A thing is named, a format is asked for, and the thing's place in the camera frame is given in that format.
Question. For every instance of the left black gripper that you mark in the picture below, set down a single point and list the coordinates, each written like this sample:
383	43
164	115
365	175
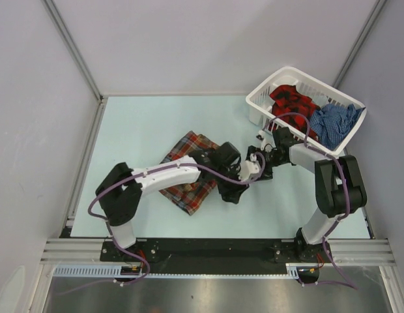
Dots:
231	193

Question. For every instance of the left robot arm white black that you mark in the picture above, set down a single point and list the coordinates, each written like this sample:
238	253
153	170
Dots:
119	194

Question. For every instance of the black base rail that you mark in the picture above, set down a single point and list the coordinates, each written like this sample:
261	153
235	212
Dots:
180	256

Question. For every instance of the white slotted cable duct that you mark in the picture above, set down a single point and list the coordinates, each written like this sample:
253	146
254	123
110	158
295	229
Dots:
290	272

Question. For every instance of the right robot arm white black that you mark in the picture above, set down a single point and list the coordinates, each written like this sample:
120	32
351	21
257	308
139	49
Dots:
339	188

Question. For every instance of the brown red plaid shirt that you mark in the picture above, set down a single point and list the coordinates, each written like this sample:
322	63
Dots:
191	191

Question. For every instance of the aluminium corner post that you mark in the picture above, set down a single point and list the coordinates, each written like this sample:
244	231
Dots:
68	40
358	44

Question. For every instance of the aluminium frame profile front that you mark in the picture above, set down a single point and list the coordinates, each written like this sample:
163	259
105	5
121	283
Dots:
72	251

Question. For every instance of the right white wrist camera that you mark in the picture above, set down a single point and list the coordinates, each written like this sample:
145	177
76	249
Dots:
261	136

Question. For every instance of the blue checked shirt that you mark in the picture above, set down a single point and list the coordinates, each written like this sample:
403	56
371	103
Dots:
333	123

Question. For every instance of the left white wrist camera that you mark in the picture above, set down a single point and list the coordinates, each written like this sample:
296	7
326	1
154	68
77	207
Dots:
250	170

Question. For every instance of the left aluminium corner post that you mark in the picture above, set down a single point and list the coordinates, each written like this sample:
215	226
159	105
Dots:
68	40

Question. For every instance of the right aluminium corner post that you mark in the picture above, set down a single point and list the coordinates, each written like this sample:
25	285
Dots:
358	44

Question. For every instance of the white plastic laundry basket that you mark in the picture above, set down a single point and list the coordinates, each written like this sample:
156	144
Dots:
260	104

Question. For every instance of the red black checked shirt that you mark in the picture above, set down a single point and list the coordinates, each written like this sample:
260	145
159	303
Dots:
288	100

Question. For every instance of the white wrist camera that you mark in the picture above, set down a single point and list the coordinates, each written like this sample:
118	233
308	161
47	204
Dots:
261	136
250	170

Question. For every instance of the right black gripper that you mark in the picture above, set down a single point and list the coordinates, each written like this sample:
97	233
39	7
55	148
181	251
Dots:
267	175

